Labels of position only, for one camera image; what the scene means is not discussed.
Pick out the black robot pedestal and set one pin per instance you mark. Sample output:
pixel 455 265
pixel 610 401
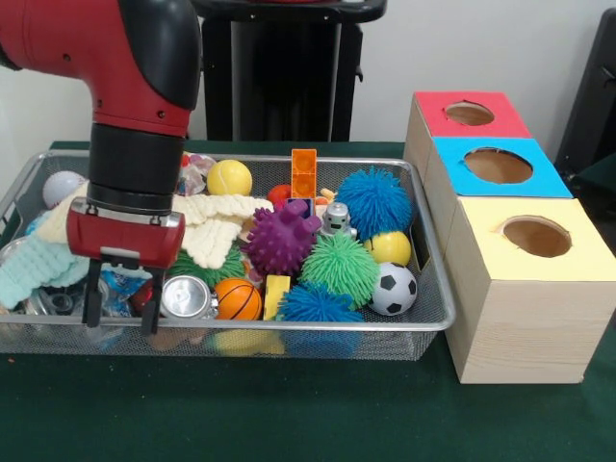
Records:
pixel 289 72

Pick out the black upright panel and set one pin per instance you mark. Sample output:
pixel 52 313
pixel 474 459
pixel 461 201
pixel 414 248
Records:
pixel 592 96

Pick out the yellow tennis ball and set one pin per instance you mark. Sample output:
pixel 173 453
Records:
pixel 230 178

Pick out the mint knitted cloth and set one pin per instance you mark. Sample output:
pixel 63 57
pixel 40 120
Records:
pixel 29 269

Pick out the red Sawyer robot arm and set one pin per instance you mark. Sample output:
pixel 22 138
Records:
pixel 120 72

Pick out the small blue koosh ball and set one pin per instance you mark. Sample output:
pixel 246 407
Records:
pixel 317 303

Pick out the clear plastic bottle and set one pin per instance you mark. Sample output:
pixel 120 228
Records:
pixel 120 284

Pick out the cream knitted cloth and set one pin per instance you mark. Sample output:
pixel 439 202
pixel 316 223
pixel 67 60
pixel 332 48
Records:
pixel 216 216

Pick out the dark green tablecloth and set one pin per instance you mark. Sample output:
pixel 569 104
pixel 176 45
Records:
pixel 289 418

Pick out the black and white soccer ball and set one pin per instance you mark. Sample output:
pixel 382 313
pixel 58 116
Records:
pixel 392 289

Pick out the crushed red silver can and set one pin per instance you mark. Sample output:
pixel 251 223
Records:
pixel 187 296

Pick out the orange basketball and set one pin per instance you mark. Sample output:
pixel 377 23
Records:
pixel 238 298

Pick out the large blue koosh ball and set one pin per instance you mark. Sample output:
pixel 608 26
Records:
pixel 375 202

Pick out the green koosh ball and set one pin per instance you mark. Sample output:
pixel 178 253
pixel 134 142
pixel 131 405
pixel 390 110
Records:
pixel 339 267

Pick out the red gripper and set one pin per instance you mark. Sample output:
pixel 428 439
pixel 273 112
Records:
pixel 125 236

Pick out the wooden box with three holes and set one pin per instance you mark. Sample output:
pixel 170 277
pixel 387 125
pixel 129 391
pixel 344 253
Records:
pixel 529 327

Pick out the purple spiky toy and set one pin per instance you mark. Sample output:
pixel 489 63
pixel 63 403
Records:
pixel 279 240

